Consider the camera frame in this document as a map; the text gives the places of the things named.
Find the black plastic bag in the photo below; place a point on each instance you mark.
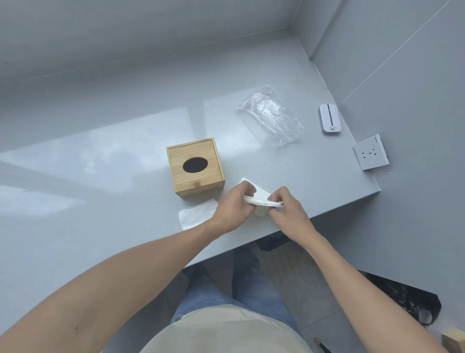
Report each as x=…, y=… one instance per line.
x=410, y=298

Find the person's beige shirt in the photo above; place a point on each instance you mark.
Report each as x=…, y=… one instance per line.
x=225, y=331

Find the white wall socket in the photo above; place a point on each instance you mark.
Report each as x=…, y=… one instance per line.
x=370, y=152

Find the white portable router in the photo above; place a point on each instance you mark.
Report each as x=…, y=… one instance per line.
x=330, y=119

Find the person's left thumb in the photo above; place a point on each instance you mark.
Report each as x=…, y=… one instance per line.
x=249, y=208

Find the person's right forearm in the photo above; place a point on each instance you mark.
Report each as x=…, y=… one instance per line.
x=363, y=291

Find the square wooden tissue box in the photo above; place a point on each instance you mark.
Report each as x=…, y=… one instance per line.
x=196, y=171

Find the thin black tool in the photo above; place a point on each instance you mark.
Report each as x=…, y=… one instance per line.
x=321, y=345

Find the person's right hand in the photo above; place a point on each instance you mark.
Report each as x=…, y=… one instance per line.
x=292, y=220

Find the person's left hand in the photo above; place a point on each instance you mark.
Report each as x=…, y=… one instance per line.
x=229, y=211

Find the flat white tissue sheet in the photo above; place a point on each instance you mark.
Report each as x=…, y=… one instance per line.
x=196, y=215

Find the person's right thumb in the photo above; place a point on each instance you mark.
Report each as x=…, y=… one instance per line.
x=275, y=215

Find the person's left forearm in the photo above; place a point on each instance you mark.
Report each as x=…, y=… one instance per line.
x=109, y=291

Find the clear plastic bag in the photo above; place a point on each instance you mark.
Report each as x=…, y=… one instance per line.
x=270, y=114

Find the black object under counter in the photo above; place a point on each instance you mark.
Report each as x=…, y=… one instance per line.
x=272, y=242

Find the person's blue jeans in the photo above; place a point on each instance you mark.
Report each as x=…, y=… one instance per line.
x=250, y=287

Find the light wooden block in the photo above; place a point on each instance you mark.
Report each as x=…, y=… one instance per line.
x=454, y=340

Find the white tissue stack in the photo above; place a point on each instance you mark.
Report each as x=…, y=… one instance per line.
x=261, y=194

